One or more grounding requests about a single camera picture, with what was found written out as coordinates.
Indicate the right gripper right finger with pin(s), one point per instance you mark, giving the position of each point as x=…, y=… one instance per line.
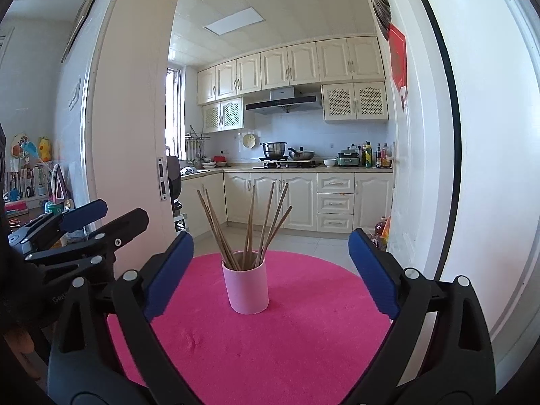
x=437, y=349

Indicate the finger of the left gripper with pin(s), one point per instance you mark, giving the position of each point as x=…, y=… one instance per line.
x=107, y=239
x=77, y=219

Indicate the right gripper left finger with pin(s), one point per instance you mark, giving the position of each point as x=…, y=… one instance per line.
x=84, y=366

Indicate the wooden chopstick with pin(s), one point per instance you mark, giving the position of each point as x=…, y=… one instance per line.
x=259, y=254
x=279, y=207
x=247, y=243
x=201, y=197
x=251, y=210
x=221, y=227
x=274, y=231

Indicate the cream lower kitchen cabinets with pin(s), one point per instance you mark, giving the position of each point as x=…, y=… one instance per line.
x=323, y=199

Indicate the cream kitchen cabinets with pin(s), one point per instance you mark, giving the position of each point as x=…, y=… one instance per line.
x=346, y=73
x=323, y=199

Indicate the cream upper kitchen cabinets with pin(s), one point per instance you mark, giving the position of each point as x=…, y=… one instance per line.
x=346, y=73

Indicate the person's left hand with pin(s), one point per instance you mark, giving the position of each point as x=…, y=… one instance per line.
x=20, y=341

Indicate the yellow duck toy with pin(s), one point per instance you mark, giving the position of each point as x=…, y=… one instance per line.
x=44, y=149

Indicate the white sliding door panel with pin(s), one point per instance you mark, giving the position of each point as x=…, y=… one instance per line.
x=128, y=167

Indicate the black air fryer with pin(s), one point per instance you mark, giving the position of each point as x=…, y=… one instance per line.
x=174, y=181

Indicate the pink round table mat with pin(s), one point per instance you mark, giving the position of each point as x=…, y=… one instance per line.
x=319, y=332

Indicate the floor bag with bottles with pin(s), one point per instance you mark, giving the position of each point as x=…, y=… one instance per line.
x=381, y=233

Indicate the pink cylindrical utensil holder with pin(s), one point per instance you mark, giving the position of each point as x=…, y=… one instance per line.
x=247, y=290

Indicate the round bamboo trivet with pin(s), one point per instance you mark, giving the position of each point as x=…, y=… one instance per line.
x=249, y=141

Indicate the gas stove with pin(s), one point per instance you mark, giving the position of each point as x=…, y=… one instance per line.
x=286, y=163

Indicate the steel cooking pot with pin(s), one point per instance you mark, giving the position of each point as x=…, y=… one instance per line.
x=274, y=151

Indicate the green oil bottle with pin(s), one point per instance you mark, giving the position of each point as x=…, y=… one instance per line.
x=368, y=155

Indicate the green electric cooker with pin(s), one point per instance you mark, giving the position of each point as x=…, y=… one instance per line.
x=349, y=157

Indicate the black wok pan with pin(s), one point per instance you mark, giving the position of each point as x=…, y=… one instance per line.
x=300, y=154

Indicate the white bowl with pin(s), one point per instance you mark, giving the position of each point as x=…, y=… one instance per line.
x=330, y=162

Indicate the black range hood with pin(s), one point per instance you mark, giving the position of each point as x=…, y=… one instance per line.
x=285, y=100

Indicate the red paper door decoration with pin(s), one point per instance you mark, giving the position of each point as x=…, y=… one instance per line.
x=397, y=45

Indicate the feather fan on door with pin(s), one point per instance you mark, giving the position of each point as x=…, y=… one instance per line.
x=383, y=16

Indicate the white door with handle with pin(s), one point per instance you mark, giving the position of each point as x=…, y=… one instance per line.
x=422, y=139

